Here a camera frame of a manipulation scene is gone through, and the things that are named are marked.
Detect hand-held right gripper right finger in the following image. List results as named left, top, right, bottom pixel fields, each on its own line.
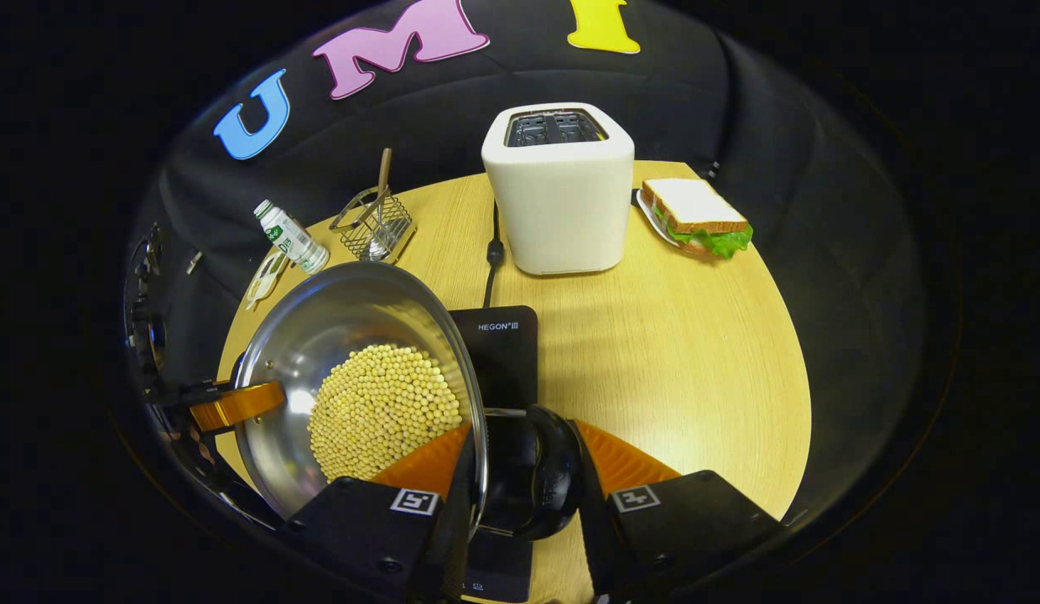
left=565, top=419, right=787, bottom=602

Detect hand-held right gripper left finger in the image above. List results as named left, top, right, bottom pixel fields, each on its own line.
left=285, top=422, right=481, bottom=604

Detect stainless steel pot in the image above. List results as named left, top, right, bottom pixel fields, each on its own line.
left=230, top=260, right=585, bottom=543

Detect black induction cooktop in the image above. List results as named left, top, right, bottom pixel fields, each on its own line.
left=447, top=305, right=541, bottom=604

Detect pile of yellow soybeans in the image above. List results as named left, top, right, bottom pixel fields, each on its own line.
left=307, top=343, right=464, bottom=483

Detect divided white grain dish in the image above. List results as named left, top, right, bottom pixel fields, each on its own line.
left=245, top=251, right=291, bottom=312

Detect white drink bottle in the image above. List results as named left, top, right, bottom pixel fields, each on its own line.
left=252, top=199, right=331, bottom=276

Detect white sandwich plate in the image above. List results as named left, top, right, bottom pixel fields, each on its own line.
left=632, top=190, right=684, bottom=250

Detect white toaster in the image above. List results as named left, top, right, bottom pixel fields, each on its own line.
left=481, top=102, right=637, bottom=277

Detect toy sandwich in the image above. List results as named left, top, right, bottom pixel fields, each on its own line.
left=638, top=177, right=755, bottom=260

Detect wire utensil basket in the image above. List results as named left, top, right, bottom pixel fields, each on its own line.
left=328, top=185, right=419, bottom=264

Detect wooden handled spoon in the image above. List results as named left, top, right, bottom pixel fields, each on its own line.
left=374, top=148, right=394, bottom=212

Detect black power cable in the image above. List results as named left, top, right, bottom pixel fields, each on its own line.
left=482, top=201, right=507, bottom=309

